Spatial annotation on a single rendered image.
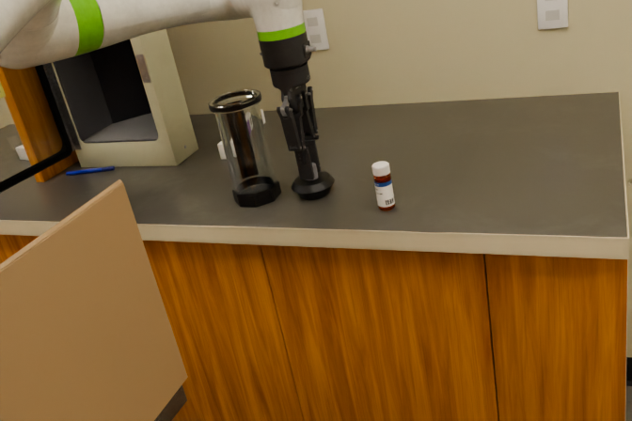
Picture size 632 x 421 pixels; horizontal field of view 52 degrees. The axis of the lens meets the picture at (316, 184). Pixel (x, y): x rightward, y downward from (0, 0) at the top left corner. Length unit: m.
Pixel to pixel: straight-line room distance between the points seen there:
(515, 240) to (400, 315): 0.31
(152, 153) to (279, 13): 0.67
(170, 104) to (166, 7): 0.52
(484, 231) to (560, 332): 0.25
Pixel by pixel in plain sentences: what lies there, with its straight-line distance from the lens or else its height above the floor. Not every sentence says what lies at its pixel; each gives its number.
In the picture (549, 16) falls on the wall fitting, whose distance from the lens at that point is 1.74.
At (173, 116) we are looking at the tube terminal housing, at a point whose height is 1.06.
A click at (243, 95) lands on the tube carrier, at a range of 1.38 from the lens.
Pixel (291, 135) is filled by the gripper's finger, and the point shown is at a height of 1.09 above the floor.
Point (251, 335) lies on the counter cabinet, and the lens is 1.51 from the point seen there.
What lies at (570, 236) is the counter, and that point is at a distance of 1.13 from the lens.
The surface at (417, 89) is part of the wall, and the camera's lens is 1.85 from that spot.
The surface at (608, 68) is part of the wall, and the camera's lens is 1.78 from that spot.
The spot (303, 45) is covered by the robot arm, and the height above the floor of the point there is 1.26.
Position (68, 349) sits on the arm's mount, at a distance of 0.77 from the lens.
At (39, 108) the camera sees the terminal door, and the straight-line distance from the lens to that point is 1.82.
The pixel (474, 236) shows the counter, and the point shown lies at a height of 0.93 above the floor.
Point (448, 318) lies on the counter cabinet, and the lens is 1.30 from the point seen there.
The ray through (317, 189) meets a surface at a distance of 1.33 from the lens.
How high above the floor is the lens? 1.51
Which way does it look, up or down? 24 degrees down
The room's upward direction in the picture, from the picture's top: 11 degrees counter-clockwise
